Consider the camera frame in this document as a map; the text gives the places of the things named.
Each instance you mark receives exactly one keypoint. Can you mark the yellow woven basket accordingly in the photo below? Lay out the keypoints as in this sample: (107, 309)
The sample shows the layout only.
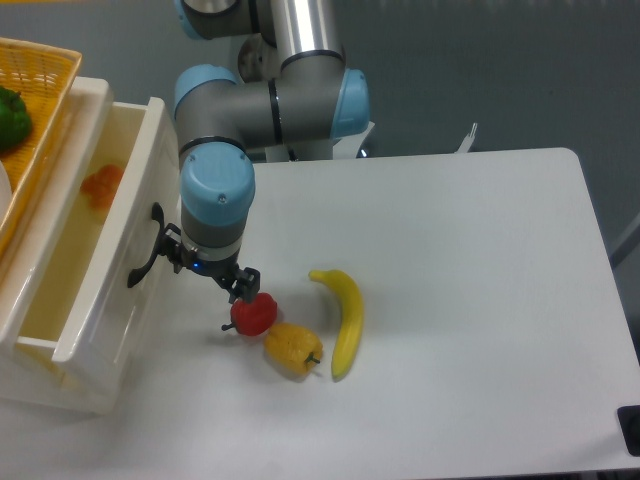
(43, 76)

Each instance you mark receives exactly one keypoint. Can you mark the yellow banana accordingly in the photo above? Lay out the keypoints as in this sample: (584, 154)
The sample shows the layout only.
(352, 311)

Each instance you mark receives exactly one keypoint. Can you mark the green bell pepper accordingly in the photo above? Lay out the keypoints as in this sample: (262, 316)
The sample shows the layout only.
(16, 123)

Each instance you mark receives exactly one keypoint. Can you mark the black table corner fixture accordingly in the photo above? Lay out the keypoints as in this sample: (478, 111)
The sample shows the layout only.
(629, 420)

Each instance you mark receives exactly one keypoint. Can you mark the white drawer cabinet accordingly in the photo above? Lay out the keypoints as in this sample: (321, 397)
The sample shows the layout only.
(27, 370)

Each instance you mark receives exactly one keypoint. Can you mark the white top drawer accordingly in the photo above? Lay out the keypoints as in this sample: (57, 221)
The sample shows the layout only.
(84, 302)

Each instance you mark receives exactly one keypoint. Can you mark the red bell pepper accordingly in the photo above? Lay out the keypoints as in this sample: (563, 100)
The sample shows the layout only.
(252, 319)

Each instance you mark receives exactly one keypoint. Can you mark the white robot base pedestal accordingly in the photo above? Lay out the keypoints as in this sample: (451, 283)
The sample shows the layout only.
(257, 60)

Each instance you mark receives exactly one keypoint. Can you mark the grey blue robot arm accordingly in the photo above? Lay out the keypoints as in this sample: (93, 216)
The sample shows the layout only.
(304, 93)

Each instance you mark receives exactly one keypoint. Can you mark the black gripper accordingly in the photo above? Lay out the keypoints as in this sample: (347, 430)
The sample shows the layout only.
(219, 264)

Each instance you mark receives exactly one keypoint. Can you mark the white bracket behind table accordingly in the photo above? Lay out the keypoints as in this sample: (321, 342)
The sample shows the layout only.
(467, 142)

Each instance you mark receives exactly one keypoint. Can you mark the orange bread roll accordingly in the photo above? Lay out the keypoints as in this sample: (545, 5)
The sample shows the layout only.
(99, 190)

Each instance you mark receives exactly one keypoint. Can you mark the yellow bell pepper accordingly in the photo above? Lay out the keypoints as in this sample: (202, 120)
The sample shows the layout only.
(294, 347)

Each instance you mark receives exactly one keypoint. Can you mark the black top drawer handle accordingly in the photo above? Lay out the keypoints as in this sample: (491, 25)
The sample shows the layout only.
(136, 275)

